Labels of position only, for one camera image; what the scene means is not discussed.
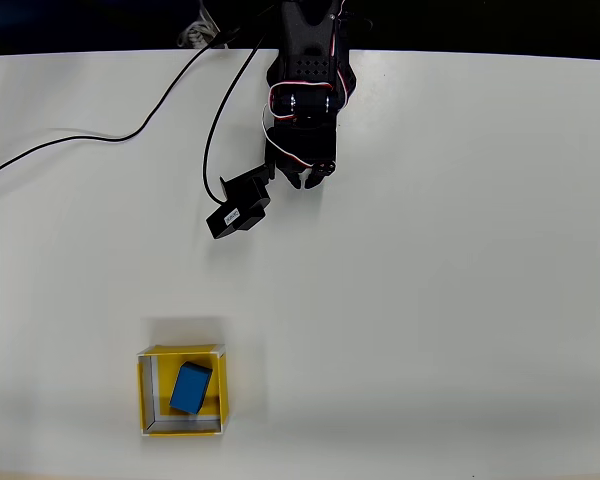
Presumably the blue block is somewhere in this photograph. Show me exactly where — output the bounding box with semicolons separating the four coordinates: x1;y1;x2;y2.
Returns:
168;361;213;416

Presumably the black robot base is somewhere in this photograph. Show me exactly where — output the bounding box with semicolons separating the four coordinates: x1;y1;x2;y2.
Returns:
265;47;360;109

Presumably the yellow open box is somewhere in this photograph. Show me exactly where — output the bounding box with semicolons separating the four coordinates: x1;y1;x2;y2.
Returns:
136;343;230;439

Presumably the red white servo wire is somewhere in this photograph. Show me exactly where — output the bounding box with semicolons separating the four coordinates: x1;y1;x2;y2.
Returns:
261;79;342;171

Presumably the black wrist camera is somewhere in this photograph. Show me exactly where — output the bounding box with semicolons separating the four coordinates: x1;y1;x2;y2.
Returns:
205;163;276;241

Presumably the black power cable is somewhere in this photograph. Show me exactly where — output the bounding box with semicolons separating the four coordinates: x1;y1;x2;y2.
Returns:
340;8;375;37

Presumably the white braided cable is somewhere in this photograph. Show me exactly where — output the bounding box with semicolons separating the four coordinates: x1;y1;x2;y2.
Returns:
175;0;219;50

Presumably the black camera cable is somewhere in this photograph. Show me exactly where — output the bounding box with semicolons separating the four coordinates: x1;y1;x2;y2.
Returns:
0;27;269;204

